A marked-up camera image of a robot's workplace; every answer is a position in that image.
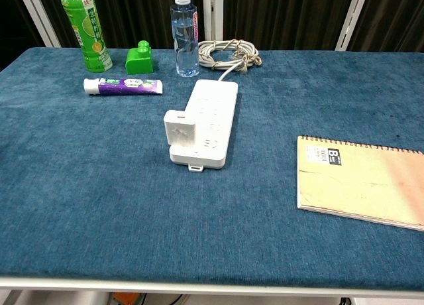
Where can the dark curtain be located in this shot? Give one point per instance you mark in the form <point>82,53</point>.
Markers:
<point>298,16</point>

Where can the blue table cloth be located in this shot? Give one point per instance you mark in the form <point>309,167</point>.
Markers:
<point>212,165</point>

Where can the white power strip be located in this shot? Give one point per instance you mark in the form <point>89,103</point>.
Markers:
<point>212,119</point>

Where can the white plug adapter cube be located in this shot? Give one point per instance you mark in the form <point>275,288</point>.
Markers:
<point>180,129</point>

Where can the clear water bottle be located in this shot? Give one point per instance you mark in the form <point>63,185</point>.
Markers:
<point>184,36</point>

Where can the white metal frame post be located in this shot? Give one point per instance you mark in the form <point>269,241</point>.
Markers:
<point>212,13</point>
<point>38,15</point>
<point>351,18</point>

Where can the green tea bottle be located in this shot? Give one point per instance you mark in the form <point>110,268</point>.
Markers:
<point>86,30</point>

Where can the green plastic toy block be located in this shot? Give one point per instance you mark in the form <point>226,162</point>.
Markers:
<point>139,59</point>

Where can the purple white toothpaste tube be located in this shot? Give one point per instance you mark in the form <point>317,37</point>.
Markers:
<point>126,86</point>

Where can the yellow spiral notebook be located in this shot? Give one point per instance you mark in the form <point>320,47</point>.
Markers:
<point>357,180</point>

